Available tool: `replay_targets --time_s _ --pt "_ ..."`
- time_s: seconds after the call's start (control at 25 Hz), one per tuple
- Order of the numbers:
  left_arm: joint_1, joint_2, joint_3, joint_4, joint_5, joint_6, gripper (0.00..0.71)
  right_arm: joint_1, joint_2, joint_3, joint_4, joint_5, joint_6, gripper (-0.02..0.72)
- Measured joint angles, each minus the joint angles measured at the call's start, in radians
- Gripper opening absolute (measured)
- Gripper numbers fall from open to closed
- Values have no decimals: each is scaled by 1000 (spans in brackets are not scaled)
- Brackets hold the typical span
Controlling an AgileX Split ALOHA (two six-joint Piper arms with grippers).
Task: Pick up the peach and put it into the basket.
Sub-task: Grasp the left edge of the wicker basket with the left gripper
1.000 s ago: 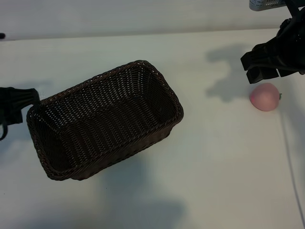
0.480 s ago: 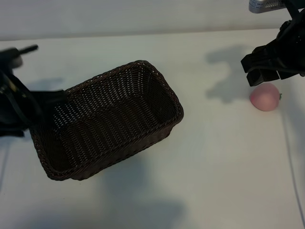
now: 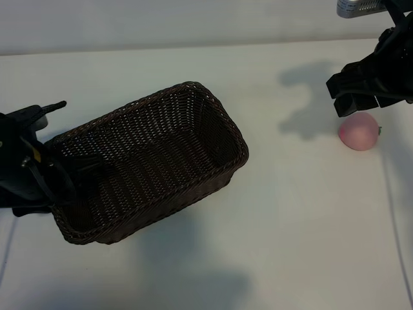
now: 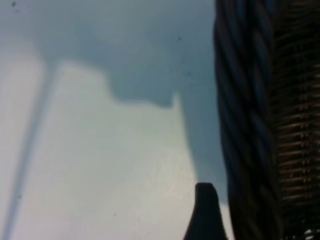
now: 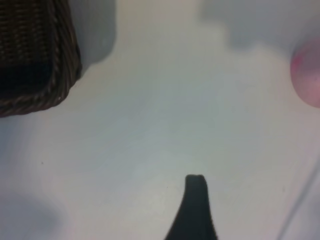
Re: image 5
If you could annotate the pink peach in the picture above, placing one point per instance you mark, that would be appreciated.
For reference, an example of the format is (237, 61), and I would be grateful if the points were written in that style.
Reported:
(307, 75)

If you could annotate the dark brown wicker basket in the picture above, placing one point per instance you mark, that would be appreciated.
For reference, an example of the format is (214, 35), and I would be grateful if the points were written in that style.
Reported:
(37, 37)

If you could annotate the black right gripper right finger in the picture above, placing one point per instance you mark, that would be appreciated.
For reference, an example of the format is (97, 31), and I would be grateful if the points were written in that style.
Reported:
(203, 220)

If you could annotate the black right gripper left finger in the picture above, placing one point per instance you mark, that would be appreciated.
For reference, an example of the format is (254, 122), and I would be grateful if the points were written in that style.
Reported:
(187, 220)

